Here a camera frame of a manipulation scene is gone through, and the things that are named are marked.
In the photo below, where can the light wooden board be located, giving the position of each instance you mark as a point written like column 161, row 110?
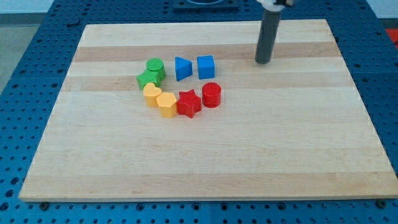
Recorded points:
column 293, row 129

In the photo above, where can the yellow heart block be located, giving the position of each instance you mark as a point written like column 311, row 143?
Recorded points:
column 151, row 92

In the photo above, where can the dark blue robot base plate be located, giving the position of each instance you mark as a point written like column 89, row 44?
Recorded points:
column 185, row 5

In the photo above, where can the red cylinder block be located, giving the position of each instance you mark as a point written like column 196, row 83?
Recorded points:
column 211, row 94

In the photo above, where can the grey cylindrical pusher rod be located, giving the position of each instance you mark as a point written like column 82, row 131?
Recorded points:
column 267, row 34

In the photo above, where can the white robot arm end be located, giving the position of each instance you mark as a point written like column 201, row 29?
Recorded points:
column 275, row 5

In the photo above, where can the blue triangle block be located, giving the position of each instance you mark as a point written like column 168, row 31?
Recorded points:
column 183, row 68

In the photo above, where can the red star block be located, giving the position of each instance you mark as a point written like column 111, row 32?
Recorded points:
column 188, row 103

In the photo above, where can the blue cube block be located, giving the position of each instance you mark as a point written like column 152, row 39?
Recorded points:
column 206, row 67

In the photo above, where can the yellow pentagon block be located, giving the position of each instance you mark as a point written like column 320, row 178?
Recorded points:
column 167, row 104

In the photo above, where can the green cylinder block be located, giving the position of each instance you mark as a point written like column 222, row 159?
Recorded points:
column 156, row 65

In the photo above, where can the green star block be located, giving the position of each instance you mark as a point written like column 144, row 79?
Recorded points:
column 148, row 76

